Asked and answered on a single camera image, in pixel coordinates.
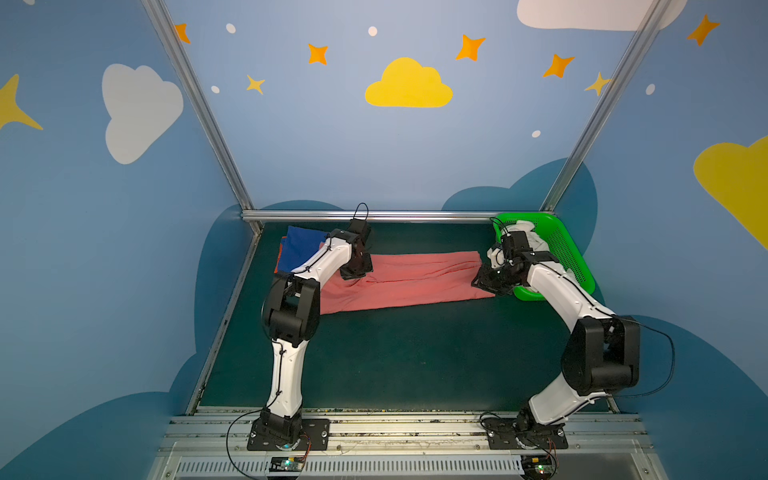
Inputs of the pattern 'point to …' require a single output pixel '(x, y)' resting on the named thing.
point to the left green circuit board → (286, 464)
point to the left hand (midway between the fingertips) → (367, 272)
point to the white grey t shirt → (536, 242)
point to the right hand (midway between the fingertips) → (479, 281)
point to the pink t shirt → (407, 278)
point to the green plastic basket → (559, 242)
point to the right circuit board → (537, 466)
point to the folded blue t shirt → (298, 246)
